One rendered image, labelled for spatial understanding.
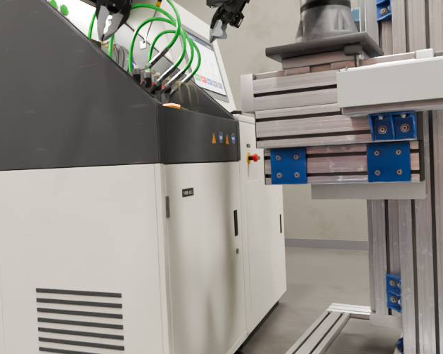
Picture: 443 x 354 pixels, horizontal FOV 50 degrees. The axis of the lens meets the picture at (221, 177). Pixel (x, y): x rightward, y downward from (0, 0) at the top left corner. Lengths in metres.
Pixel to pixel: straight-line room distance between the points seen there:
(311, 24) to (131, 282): 0.82
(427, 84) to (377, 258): 0.56
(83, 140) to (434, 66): 0.93
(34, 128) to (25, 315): 0.57
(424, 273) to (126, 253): 0.77
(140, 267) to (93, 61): 0.59
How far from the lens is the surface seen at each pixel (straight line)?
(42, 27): 1.54
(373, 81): 0.95
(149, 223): 1.31
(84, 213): 1.42
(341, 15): 1.15
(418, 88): 0.94
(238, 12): 1.91
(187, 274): 1.44
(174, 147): 1.37
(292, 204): 4.33
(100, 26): 1.38
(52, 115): 1.48
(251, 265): 2.04
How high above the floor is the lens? 0.78
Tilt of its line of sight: 2 degrees down
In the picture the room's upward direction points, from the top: 3 degrees counter-clockwise
